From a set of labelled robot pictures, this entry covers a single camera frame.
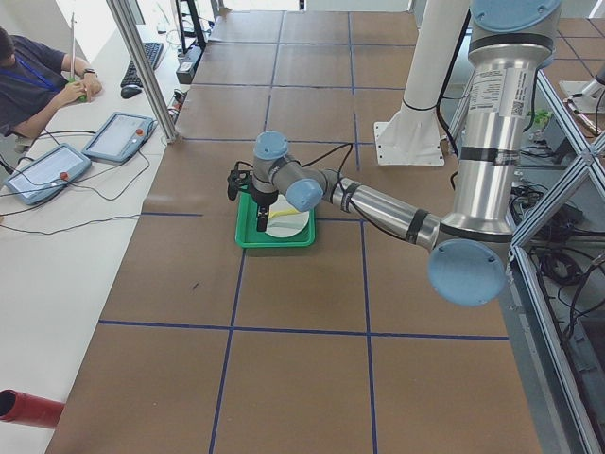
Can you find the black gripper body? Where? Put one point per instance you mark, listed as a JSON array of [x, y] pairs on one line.
[[261, 197]]

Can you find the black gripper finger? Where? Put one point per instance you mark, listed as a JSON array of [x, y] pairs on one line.
[[261, 218]]

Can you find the yellow plastic spoon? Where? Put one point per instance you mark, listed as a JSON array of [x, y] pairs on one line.
[[283, 213]]

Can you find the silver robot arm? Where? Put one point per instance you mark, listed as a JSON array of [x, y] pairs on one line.
[[509, 42]]

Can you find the white round plate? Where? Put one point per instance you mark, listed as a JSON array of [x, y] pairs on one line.
[[287, 226]]

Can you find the green plastic tray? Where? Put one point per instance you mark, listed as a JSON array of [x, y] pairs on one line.
[[247, 237]]

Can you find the far teach pendant tablet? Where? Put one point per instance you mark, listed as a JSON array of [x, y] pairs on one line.
[[119, 138]]

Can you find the teach pendant tablet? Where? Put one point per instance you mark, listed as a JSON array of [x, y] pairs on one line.
[[119, 138], [45, 177]]

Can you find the black computer mouse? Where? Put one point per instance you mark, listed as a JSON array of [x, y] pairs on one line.
[[129, 91]]

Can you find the near teach pendant tablet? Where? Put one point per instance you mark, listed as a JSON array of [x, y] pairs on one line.
[[45, 177]]

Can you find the seated person dark shirt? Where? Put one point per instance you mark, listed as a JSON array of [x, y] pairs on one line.
[[37, 81]]

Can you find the red cylinder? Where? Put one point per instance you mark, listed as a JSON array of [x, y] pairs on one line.
[[29, 410]]

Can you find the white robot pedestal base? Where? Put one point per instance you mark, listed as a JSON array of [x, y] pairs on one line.
[[412, 136]]

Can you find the aluminium frame post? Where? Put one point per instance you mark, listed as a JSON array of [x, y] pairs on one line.
[[125, 22]]

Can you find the aluminium side frame rack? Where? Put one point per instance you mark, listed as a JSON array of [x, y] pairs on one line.
[[554, 308]]

